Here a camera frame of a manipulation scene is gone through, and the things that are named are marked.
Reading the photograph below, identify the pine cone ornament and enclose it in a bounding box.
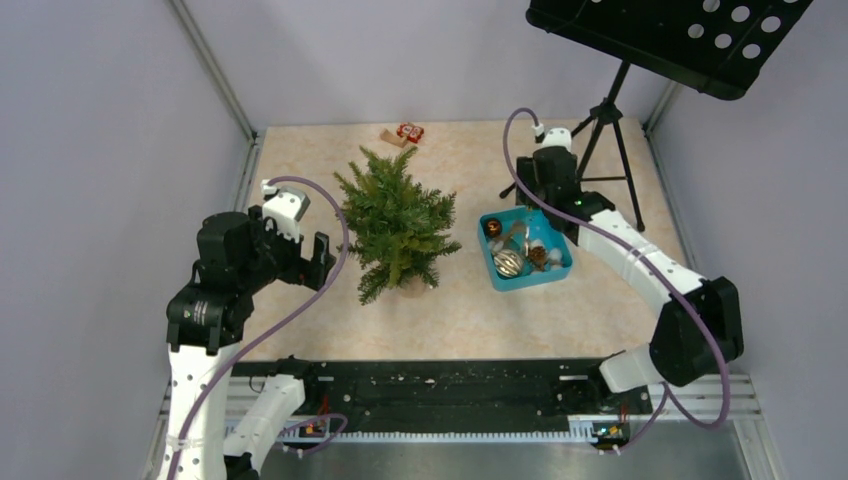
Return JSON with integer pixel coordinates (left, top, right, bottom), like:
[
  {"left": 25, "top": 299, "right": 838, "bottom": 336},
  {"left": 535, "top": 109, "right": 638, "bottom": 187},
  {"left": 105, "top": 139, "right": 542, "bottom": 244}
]
[{"left": 526, "top": 245, "right": 548, "bottom": 271}]

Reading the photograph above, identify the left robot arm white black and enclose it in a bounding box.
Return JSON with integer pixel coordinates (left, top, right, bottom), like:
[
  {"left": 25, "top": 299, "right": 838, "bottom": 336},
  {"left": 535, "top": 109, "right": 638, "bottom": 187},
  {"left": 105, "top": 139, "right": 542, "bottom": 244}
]
[{"left": 158, "top": 206, "right": 336, "bottom": 479}]

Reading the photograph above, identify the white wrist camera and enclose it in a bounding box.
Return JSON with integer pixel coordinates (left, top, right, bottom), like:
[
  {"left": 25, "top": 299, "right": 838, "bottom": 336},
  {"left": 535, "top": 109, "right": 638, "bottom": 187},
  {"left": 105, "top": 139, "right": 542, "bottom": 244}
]
[
  {"left": 533, "top": 123, "right": 573, "bottom": 152},
  {"left": 260, "top": 179, "right": 311, "bottom": 244}
]

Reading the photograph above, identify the copper shiny ball ornament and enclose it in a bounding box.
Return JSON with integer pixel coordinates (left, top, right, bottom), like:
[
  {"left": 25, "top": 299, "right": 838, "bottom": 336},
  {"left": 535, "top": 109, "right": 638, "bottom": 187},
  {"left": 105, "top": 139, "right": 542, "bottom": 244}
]
[{"left": 484, "top": 218, "right": 503, "bottom": 238}]

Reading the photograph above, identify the small green christmas tree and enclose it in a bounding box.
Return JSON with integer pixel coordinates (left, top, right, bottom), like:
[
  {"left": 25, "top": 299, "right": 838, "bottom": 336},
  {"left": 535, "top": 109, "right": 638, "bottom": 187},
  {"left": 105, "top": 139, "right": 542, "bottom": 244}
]
[{"left": 333, "top": 145, "right": 462, "bottom": 306}]

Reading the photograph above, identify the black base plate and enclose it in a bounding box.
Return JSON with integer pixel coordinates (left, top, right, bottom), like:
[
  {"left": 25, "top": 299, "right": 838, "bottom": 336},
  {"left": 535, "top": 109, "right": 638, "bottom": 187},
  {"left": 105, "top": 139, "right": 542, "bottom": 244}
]
[{"left": 228, "top": 358, "right": 653, "bottom": 434}]

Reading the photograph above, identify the teal plastic tray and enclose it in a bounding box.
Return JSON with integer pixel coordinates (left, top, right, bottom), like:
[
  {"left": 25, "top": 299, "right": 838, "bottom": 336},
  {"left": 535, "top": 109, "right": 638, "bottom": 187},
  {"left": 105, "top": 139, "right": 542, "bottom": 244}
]
[{"left": 478, "top": 207, "right": 573, "bottom": 292}]

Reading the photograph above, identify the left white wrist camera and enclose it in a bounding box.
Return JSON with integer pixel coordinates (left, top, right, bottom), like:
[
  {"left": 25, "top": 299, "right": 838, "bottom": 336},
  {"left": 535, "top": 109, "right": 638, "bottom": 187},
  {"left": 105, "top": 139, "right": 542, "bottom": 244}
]
[{"left": 260, "top": 179, "right": 311, "bottom": 244}]

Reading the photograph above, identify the silver striped ball ornament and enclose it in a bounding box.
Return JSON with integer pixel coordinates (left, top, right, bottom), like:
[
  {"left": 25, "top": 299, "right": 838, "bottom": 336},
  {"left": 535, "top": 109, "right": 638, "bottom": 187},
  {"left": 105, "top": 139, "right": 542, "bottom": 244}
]
[{"left": 492, "top": 249, "right": 525, "bottom": 279}]

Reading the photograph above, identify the red gift box ornament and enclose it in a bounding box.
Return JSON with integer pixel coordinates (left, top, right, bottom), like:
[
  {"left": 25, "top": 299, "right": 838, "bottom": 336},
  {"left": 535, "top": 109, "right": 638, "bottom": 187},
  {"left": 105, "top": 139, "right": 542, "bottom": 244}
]
[{"left": 396, "top": 122, "right": 425, "bottom": 144}]

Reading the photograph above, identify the small wooden block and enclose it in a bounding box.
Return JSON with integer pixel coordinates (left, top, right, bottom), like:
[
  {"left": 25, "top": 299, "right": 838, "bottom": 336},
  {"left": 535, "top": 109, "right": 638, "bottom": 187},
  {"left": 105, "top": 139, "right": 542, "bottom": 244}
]
[{"left": 379, "top": 129, "right": 408, "bottom": 148}]

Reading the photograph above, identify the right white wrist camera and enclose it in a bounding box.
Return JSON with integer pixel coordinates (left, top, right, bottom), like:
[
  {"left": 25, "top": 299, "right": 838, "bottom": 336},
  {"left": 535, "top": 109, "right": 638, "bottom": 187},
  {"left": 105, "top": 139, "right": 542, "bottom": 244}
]
[{"left": 533, "top": 123, "right": 573, "bottom": 152}]

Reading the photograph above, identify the black music stand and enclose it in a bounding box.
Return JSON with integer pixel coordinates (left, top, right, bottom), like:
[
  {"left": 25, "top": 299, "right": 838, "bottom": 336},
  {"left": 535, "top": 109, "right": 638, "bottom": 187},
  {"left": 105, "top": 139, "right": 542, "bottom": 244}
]
[{"left": 498, "top": 0, "right": 815, "bottom": 234}]

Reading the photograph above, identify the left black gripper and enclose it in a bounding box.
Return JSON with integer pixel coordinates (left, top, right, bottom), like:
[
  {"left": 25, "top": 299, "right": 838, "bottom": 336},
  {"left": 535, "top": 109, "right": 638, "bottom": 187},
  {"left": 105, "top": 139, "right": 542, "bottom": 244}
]
[{"left": 239, "top": 203, "right": 335, "bottom": 290}]

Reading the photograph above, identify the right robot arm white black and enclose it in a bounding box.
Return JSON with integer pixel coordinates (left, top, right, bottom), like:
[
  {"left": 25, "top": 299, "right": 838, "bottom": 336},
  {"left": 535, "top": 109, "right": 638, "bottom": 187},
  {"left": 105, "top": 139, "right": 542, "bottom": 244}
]
[{"left": 515, "top": 146, "right": 744, "bottom": 412}]

